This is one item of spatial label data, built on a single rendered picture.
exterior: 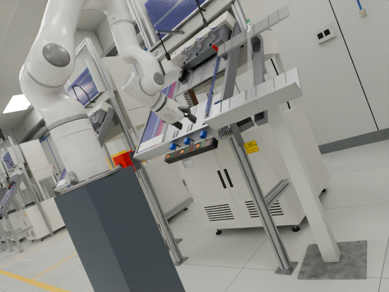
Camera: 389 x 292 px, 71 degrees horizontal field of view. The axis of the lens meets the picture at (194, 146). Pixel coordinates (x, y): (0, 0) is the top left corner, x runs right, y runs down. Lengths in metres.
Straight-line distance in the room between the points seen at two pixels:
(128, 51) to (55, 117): 0.38
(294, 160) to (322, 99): 1.93
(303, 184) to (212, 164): 0.68
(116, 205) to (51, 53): 0.46
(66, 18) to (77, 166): 0.47
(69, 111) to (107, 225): 0.34
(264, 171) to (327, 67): 1.71
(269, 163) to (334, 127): 1.66
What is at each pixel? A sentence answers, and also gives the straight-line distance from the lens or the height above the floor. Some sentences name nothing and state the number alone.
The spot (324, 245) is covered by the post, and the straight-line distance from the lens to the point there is 1.31.
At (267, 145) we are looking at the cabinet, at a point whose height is 0.51.
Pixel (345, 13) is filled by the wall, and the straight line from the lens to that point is 2.99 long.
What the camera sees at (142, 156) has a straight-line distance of 1.65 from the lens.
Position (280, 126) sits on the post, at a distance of 1.15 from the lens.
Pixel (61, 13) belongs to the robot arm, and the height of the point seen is 1.23.
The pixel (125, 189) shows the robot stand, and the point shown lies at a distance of 0.86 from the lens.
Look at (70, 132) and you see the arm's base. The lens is 0.86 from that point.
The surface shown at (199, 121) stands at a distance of 1.33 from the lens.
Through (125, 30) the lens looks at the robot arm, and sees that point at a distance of 1.14.
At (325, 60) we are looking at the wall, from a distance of 3.01.
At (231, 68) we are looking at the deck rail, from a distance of 1.44.
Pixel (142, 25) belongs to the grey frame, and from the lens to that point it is 2.22.
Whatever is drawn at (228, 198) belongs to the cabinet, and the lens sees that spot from 1.74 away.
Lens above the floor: 0.72
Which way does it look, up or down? 2 degrees down
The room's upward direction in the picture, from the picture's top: 22 degrees counter-clockwise
